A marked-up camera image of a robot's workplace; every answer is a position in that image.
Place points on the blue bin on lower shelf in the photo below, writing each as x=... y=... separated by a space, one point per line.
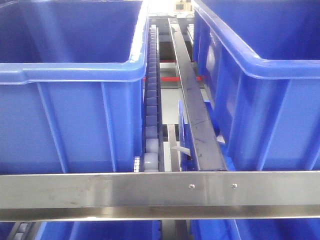
x=256 y=229

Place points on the stainless steel shelf rack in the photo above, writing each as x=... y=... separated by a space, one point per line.
x=160 y=196

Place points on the blue roller conveyor track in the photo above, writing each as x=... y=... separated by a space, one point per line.
x=153 y=153

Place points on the blue plastic bin, centre left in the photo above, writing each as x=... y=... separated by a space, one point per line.
x=71 y=85

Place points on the blue plastic bin, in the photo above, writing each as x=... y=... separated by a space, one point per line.
x=71 y=85
x=260 y=64

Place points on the blue plastic bin, centre right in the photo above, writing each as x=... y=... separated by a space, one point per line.
x=260 y=64

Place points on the blue bin lower left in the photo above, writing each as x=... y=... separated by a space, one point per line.
x=99 y=230

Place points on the dark steel divider rail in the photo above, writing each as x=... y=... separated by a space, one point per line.
x=207 y=152

